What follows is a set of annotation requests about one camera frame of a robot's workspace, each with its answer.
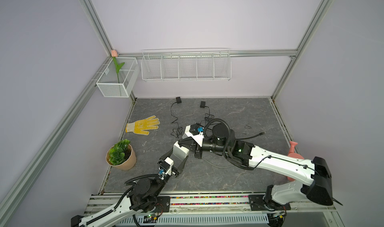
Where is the black power adapter cable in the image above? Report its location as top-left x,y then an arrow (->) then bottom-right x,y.
199,100 -> 216,126
169,96 -> 184,139

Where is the grey ethernet cable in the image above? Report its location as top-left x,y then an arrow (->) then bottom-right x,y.
203,157 -> 238,169

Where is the white network switch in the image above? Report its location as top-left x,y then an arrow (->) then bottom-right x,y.
173,142 -> 190,161

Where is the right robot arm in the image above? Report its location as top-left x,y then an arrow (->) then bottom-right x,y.
174,119 -> 335,209

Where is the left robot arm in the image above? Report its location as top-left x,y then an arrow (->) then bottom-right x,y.
71,143 -> 190,227

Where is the yellow white work glove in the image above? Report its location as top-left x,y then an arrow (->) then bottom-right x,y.
125,115 -> 160,136

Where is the potted green plant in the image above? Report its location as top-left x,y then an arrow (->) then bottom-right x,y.
106,139 -> 137,171

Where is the pink watering can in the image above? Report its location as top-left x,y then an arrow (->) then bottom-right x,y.
286,140 -> 304,182

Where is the small white mesh basket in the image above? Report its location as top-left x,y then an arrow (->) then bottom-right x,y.
96,57 -> 140,98

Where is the artificial pink tulip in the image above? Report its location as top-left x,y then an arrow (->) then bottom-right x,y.
111,50 -> 125,83

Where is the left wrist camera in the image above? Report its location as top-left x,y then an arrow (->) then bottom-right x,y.
158,157 -> 174,180

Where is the black ethernet cable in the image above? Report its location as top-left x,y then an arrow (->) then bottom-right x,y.
235,131 -> 266,140

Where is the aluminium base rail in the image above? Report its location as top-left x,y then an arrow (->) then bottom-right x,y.
80,192 -> 344,227

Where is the long white wire basket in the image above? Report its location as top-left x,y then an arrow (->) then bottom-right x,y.
141,48 -> 232,81

